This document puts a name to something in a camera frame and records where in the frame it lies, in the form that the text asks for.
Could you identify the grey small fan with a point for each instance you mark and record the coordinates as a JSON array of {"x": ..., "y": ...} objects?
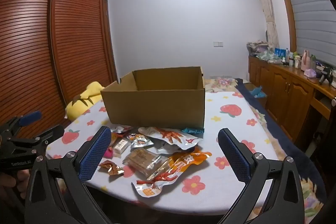
[{"x": 266, "y": 36}]

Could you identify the teal plastic item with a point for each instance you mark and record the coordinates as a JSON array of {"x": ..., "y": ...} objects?
[{"x": 257, "y": 91}]

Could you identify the orange silver small packet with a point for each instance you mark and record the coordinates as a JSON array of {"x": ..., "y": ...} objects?
[{"x": 118, "y": 132}]

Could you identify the plain silver packet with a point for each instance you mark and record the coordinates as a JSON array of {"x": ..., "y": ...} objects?
[{"x": 168, "y": 148}]

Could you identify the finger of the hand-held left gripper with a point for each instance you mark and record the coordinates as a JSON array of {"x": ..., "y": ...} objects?
[
  {"x": 52, "y": 133},
  {"x": 29, "y": 118}
]

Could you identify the clear cracker packet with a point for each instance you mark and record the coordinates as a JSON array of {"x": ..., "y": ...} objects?
[{"x": 143, "y": 161}]

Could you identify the purple cloth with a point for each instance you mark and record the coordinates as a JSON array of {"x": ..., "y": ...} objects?
[{"x": 311, "y": 73}]

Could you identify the yellow plush toy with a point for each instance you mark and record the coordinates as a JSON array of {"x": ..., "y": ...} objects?
[{"x": 78, "y": 106}]

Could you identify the wooden window frame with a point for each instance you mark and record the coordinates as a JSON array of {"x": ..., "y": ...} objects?
[{"x": 284, "y": 8}]

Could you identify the wooden sideboard cabinet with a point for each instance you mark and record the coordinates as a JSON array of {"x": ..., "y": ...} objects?
[{"x": 283, "y": 87}]

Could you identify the gold candy wrapper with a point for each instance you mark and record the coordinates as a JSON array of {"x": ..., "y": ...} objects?
[{"x": 111, "y": 167}]

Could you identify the teal candy packet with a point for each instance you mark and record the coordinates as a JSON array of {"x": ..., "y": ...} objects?
[{"x": 193, "y": 131}]

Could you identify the pile of folded clothes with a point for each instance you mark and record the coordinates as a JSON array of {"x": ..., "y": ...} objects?
[{"x": 258, "y": 49}]

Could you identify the beige curtain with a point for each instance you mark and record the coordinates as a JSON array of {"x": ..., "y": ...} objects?
[{"x": 270, "y": 27}]

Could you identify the pink bottle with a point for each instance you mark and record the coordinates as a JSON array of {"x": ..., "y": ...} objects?
[{"x": 306, "y": 62}]

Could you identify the wooden louvered wardrobe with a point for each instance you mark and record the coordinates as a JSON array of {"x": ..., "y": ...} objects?
[{"x": 39, "y": 43}]

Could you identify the white red snack packet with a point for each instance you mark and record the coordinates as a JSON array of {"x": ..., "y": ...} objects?
[{"x": 170, "y": 136}]

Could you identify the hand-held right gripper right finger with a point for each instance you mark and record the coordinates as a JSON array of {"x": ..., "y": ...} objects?
[{"x": 233, "y": 158}]

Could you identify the white bottle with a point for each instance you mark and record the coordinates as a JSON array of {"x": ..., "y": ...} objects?
[{"x": 296, "y": 61}]

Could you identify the black small tripod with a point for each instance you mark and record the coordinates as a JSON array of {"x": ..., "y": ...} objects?
[{"x": 326, "y": 74}]

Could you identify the orange white snack packet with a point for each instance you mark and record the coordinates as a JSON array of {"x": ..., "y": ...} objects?
[{"x": 189, "y": 158}]

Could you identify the dark blue blanket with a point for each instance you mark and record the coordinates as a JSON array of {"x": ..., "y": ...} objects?
[{"x": 275, "y": 132}]

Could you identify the blue box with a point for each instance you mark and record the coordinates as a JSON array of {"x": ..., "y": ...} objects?
[{"x": 279, "y": 52}]

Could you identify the pink candy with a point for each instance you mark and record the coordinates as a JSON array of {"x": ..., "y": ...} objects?
[{"x": 108, "y": 153}]

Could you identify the small silver printed packet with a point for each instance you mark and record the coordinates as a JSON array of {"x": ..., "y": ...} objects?
[{"x": 139, "y": 141}]

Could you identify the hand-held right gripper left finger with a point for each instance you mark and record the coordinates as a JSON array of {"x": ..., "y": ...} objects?
[{"x": 94, "y": 155}]

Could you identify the white small snack packet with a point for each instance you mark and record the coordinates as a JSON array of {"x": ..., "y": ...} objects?
[{"x": 121, "y": 146}]

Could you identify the green capped bottle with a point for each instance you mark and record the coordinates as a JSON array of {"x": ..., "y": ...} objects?
[{"x": 313, "y": 61}]

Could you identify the brown cardboard box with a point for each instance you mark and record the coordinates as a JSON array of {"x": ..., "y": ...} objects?
[{"x": 152, "y": 108}]

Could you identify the person's left hand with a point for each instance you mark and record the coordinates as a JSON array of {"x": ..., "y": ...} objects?
[{"x": 10, "y": 184}]

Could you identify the white wall switch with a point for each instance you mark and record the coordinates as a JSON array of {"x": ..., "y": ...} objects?
[{"x": 218, "y": 43}]

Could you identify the white floral printed blanket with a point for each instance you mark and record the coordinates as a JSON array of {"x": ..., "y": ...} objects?
[{"x": 236, "y": 124}]

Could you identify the grey window blind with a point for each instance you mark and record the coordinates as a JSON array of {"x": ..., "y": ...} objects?
[{"x": 309, "y": 16}]

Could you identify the pastel floral quilt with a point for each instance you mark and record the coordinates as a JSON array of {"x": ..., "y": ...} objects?
[{"x": 220, "y": 83}]

